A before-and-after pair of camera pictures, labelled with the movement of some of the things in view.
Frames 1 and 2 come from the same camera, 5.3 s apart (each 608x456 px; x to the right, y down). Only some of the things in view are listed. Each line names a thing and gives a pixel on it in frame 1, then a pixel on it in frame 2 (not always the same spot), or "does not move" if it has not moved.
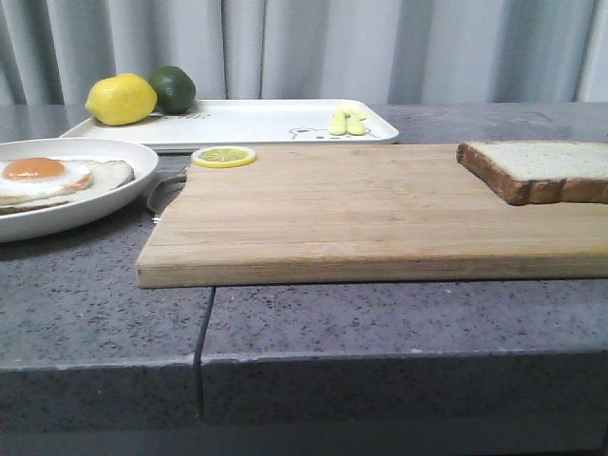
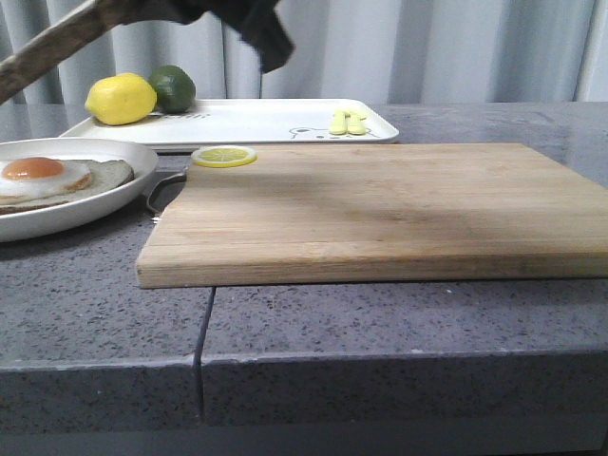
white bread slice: [525, 172] to [61, 42]
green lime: [177, 90] does not move
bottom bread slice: [107, 175] does not move
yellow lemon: [121, 100] does not move
